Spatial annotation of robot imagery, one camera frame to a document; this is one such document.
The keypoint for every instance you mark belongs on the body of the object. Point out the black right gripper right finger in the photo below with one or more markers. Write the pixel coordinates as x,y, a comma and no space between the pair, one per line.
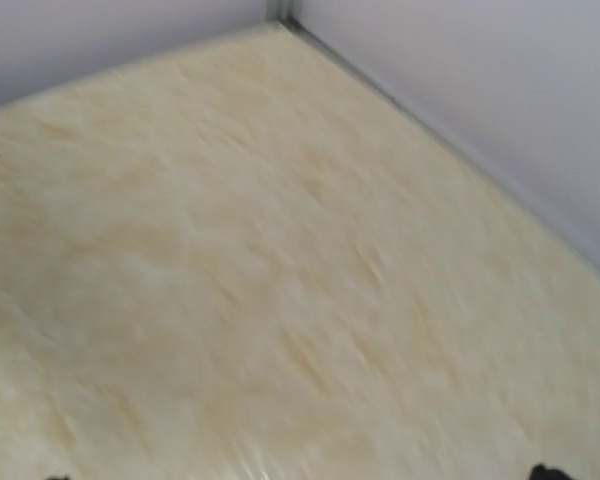
541,471

